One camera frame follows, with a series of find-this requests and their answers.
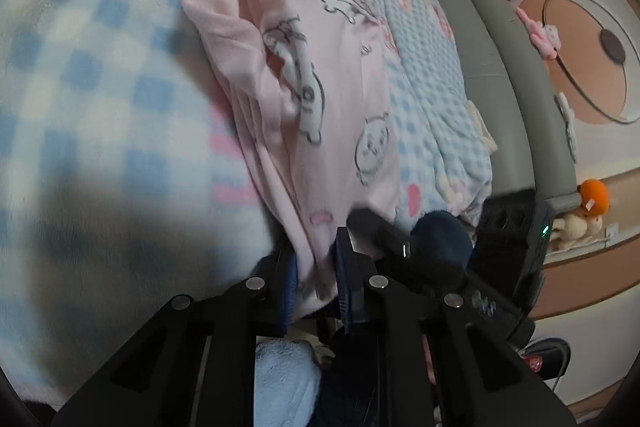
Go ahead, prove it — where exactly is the pink cartoon print garment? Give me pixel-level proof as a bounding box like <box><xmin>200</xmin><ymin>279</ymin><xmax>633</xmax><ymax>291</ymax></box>
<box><xmin>182</xmin><ymin>0</ymin><xmax>399</xmax><ymax>314</ymax></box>

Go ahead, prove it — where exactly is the beige plush toy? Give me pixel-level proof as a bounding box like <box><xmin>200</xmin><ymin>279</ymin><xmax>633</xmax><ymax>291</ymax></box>
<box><xmin>549</xmin><ymin>211</ymin><xmax>603</xmax><ymax>251</ymax></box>

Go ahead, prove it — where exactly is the orange plush toy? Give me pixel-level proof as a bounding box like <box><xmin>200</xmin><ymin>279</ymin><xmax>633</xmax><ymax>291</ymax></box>
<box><xmin>578</xmin><ymin>179</ymin><xmax>610</xmax><ymax>217</ymax></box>

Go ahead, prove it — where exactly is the blue checkered cartoon blanket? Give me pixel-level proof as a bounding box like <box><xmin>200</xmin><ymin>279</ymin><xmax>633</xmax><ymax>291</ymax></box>
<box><xmin>0</xmin><ymin>0</ymin><xmax>497</xmax><ymax>427</ymax></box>

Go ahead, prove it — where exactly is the pink plush toy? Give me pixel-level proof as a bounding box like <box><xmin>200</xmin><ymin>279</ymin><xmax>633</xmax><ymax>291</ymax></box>
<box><xmin>515</xmin><ymin>8</ymin><xmax>561</xmax><ymax>61</ymax></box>

